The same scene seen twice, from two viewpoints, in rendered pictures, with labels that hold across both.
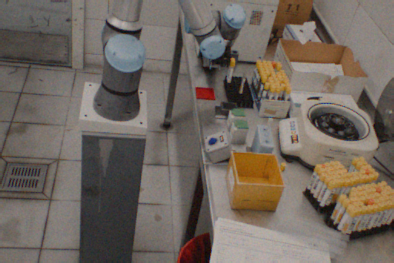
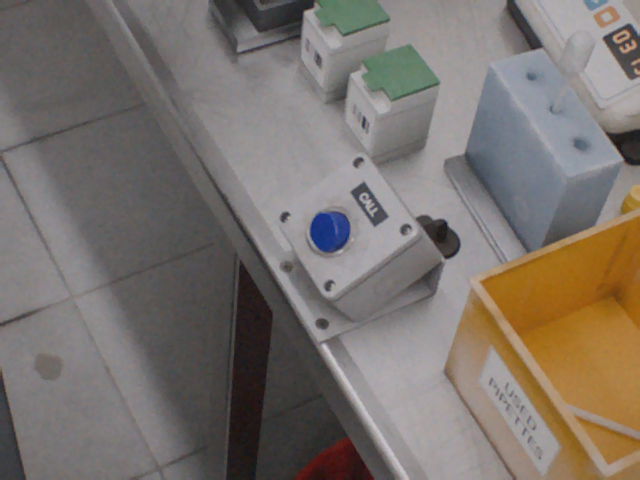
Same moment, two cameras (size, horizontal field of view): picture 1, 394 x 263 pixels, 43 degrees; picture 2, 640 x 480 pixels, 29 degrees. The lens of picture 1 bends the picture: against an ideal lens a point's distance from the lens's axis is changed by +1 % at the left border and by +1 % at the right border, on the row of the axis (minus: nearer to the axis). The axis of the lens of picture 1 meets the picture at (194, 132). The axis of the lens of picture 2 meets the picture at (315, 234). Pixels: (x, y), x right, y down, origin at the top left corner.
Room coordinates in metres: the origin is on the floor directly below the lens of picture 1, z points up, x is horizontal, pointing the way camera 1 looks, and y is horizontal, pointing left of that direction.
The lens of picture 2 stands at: (0.77, 0.13, 1.54)
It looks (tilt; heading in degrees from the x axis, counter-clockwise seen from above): 53 degrees down; 336
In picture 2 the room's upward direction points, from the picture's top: 8 degrees clockwise
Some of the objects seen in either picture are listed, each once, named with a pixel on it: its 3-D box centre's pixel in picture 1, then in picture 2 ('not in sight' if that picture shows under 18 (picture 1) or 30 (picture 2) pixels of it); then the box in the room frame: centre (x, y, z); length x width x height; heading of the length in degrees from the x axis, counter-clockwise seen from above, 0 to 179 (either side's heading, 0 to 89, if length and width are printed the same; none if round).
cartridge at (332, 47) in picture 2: (235, 120); (343, 43); (1.36, -0.13, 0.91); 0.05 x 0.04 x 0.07; 102
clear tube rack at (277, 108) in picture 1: (268, 93); not in sight; (1.56, -0.24, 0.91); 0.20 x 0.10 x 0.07; 12
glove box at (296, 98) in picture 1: (322, 107); not in sight; (1.52, -0.43, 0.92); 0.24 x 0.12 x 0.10; 102
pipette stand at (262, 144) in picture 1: (262, 148); (537, 161); (1.21, -0.21, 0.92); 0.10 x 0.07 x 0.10; 7
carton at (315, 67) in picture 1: (315, 73); not in sight; (1.70, -0.41, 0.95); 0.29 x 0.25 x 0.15; 102
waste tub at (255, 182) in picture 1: (253, 181); (608, 373); (1.06, -0.19, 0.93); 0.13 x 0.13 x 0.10; 11
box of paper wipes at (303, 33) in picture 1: (305, 35); not in sight; (2.05, -0.40, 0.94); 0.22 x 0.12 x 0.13; 16
